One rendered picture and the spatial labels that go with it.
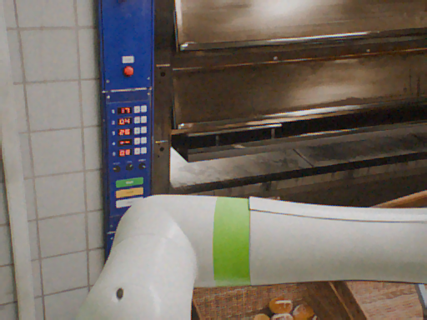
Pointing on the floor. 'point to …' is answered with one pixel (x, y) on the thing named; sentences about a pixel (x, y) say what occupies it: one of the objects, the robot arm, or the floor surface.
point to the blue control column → (123, 22)
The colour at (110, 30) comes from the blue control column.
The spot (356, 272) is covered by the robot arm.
